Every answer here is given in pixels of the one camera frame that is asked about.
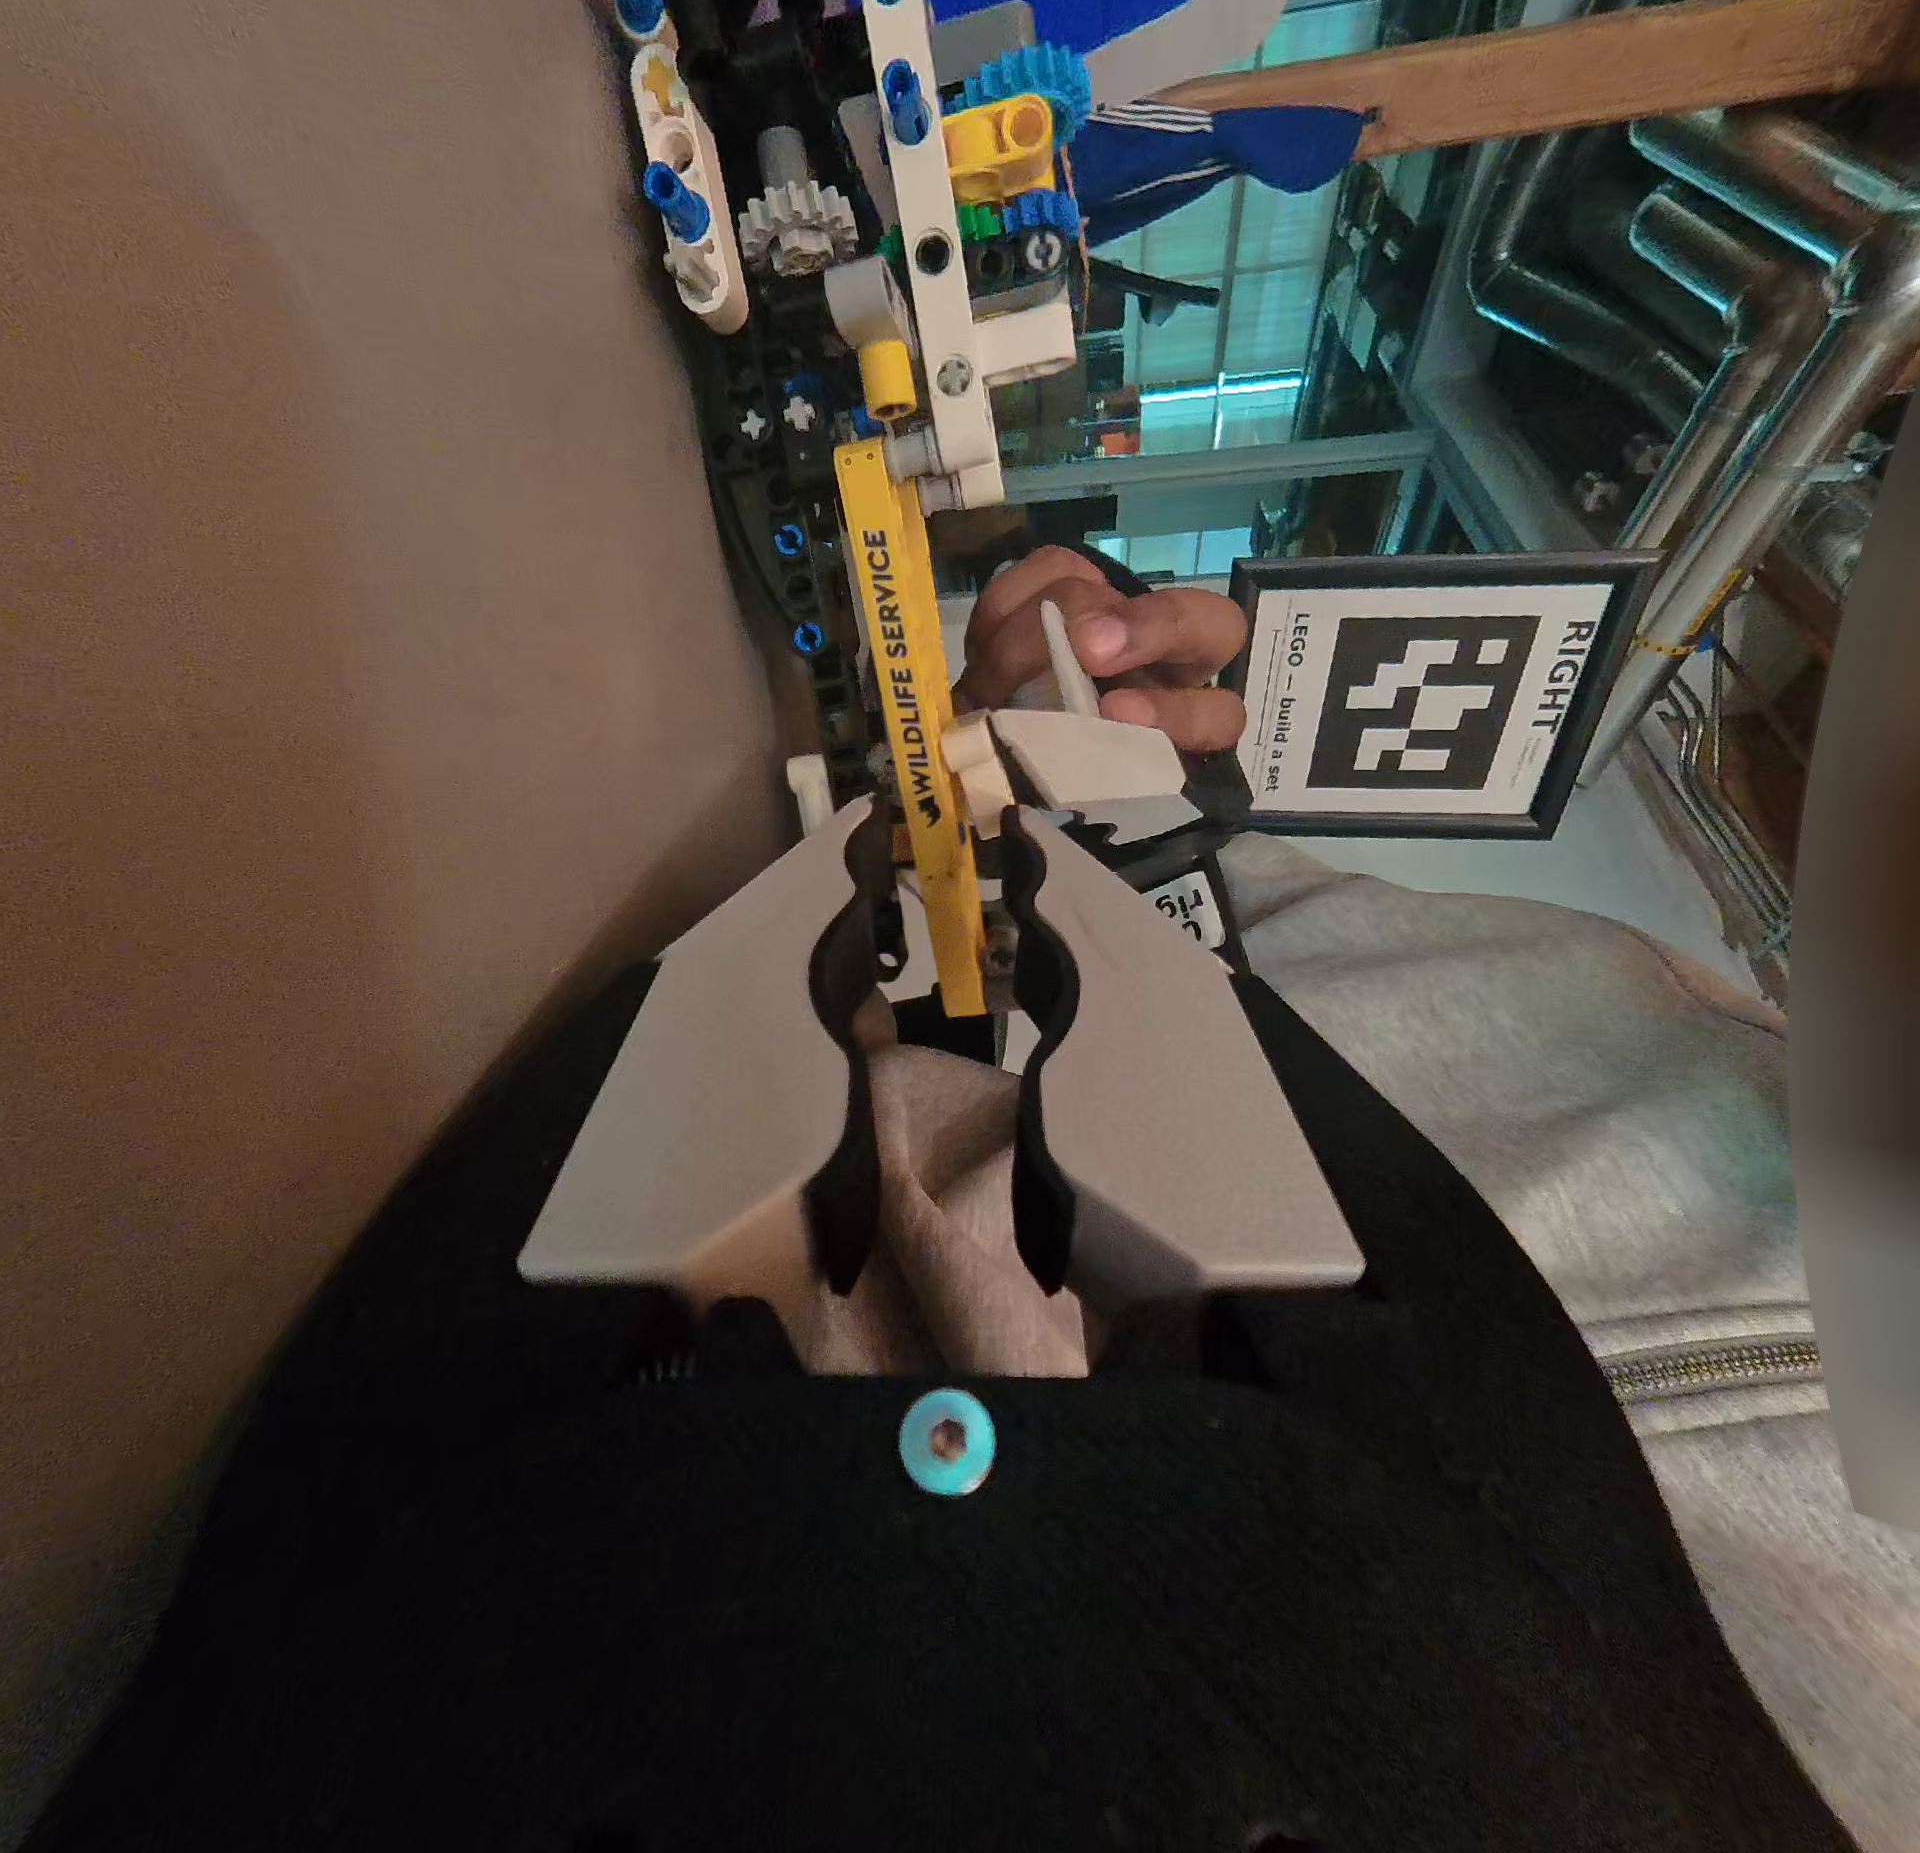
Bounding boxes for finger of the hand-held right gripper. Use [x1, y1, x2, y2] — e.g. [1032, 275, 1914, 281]
[983, 705, 1205, 854]

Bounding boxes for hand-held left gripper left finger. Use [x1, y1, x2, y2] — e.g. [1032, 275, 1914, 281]
[516, 793, 904, 1306]

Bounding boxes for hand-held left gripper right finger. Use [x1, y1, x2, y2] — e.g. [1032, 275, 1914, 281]
[994, 801, 1365, 1303]

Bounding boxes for light grey lego connector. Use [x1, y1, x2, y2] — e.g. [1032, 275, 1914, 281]
[945, 710, 1012, 823]

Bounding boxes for lego technic vehicle model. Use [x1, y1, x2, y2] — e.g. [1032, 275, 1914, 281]
[585, 0, 1099, 1017]

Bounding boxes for person's right forearm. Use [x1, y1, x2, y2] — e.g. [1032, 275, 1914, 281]
[1222, 833, 1794, 1374]

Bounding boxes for person's right hand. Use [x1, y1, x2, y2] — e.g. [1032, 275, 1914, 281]
[958, 543, 1253, 756]

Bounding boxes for blue striped jacket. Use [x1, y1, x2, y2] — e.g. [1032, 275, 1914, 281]
[1073, 100, 1374, 247]

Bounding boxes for metal ventilation ducts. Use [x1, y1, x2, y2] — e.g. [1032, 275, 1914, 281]
[1461, 0, 1920, 429]

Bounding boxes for silver metal pole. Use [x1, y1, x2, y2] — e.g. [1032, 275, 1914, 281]
[1575, 217, 1920, 780]

